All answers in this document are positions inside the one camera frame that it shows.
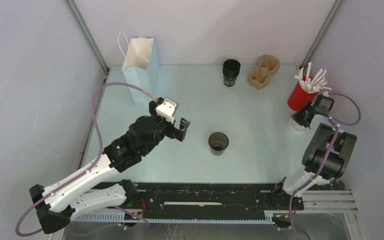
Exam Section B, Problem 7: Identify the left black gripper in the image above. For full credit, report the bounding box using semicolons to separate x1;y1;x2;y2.
142;102;190;155

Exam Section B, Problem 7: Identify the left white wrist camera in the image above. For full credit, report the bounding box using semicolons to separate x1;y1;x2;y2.
155;97;179;124

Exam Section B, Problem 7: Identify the red cup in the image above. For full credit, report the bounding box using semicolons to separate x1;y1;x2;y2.
287;82;319;112

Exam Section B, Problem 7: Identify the white lid stack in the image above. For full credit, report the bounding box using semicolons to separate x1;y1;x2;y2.
288;118;309;134

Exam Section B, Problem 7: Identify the brown pulp cup carrier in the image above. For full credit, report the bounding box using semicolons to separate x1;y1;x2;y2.
247;55;281;90

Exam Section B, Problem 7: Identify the white wrapped straws bundle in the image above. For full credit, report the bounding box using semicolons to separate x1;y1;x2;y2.
294;62;332;94

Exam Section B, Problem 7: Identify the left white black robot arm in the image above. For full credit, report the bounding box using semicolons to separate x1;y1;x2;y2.
29;115;190;234

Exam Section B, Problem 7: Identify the black paper cup stack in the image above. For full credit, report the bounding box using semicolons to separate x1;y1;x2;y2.
222;59;241;87

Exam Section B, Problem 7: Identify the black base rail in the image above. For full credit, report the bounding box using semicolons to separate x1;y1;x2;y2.
74;182;357;224

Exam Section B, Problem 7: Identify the light blue paper bag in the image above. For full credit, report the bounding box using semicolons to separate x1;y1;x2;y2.
117;31;162;106

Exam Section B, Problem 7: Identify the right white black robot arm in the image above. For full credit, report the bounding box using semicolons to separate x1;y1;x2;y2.
270;91;357;209

